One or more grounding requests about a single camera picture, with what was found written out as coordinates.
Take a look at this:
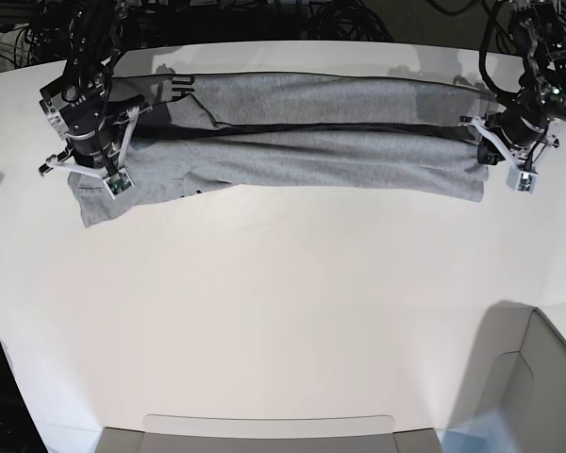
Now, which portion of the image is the grey T-shirt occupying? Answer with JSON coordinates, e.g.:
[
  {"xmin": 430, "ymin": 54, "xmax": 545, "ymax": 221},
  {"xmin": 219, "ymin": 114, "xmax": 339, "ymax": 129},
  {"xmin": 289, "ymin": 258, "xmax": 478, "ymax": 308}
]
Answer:
[{"xmin": 68, "ymin": 73, "xmax": 491, "ymax": 226}]

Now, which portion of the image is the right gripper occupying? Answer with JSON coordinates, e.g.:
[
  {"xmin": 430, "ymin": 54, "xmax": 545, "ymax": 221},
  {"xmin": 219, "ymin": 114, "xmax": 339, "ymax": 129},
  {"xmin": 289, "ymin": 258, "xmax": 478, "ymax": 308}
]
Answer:
[{"xmin": 39, "ymin": 106, "xmax": 152, "ymax": 177}]

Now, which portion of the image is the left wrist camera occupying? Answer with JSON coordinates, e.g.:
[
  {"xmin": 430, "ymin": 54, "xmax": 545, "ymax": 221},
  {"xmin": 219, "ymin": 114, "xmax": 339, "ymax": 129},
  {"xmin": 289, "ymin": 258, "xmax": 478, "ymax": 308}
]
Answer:
[{"xmin": 507, "ymin": 167, "xmax": 539, "ymax": 193}]

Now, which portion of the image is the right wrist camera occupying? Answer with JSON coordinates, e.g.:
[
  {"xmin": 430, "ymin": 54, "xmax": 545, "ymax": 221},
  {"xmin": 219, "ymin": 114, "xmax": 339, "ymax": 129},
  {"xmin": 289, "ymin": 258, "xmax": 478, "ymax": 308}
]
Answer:
[{"xmin": 103, "ymin": 168, "xmax": 134, "ymax": 199}]

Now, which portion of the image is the black cable bundle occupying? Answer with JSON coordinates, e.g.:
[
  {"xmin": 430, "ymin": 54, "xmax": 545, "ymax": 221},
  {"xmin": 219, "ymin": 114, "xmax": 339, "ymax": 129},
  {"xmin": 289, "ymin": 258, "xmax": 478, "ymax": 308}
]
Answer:
[{"xmin": 306, "ymin": 0, "xmax": 395, "ymax": 43}]

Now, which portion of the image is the beige bin at right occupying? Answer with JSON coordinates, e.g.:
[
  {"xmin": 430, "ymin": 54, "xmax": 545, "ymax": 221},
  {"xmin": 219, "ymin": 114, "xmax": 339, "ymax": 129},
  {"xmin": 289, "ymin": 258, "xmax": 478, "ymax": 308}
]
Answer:
[{"xmin": 464, "ymin": 310, "xmax": 566, "ymax": 452}]

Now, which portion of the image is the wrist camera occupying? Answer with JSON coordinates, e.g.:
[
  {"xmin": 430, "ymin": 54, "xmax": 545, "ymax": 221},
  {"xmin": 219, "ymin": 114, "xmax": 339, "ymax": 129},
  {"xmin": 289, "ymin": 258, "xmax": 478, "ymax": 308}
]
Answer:
[
  {"xmin": 507, "ymin": 167, "xmax": 539, "ymax": 193},
  {"xmin": 103, "ymin": 168, "xmax": 134, "ymax": 199}
]

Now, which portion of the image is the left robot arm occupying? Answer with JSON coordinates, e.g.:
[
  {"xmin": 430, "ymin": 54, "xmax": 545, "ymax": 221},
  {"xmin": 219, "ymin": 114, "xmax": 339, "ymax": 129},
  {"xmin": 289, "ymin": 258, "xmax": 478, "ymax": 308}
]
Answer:
[{"xmin": 472, "ymin": 1, "xmax": 566, "ymax": 171}]

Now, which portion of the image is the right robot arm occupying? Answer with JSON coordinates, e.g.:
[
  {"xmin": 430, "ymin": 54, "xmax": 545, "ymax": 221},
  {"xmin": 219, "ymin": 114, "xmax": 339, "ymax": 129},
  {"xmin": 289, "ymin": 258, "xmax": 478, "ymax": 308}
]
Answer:
[{"xmin": 42, "ymin": 1, "xmax": 489, "ymax": 194}]

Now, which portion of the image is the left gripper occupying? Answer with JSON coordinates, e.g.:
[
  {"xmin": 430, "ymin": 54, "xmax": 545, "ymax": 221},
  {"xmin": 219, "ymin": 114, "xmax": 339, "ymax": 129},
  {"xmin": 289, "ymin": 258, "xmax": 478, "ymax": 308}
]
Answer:
[{"xmin": 459, "ymin": 110, "xmax": 559, "ymax": 168}]

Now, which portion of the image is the beige plastic bin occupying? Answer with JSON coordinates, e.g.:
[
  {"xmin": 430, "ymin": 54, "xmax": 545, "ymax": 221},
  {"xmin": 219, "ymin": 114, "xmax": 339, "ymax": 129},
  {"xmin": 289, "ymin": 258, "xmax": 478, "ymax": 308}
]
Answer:
[{"xmin": 95, "ymin": 414, "xmax": 442, "ymax": 452}]

